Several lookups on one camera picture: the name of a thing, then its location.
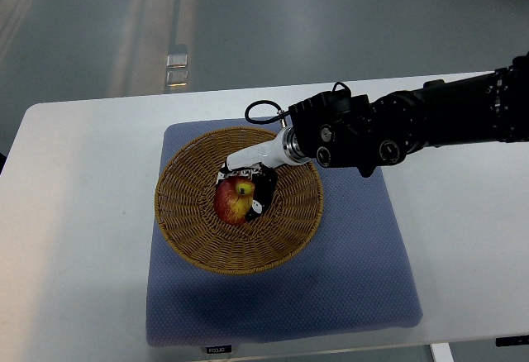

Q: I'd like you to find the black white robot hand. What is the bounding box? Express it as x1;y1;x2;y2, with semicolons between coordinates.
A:
216;126;310;222

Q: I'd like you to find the red yellow apple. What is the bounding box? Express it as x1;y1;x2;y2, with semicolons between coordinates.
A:
213;176;255;226

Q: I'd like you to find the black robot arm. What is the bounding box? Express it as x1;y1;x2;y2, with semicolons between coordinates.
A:
288;55;528;177

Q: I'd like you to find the woven wicker basket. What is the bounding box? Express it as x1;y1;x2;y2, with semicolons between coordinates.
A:
154;123;323;275

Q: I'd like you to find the metal floor plate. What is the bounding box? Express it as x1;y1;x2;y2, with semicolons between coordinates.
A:
165;53;188;88

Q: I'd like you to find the blue quilted mat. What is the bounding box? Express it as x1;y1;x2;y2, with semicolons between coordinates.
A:
145;117;424;349

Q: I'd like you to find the black table label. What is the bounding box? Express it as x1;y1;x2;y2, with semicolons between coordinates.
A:
206;345;232;355

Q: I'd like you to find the white table leg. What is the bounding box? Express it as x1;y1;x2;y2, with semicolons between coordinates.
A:
430;343;455;362

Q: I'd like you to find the black cable loop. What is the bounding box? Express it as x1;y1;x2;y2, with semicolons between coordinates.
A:
244;81;352;128

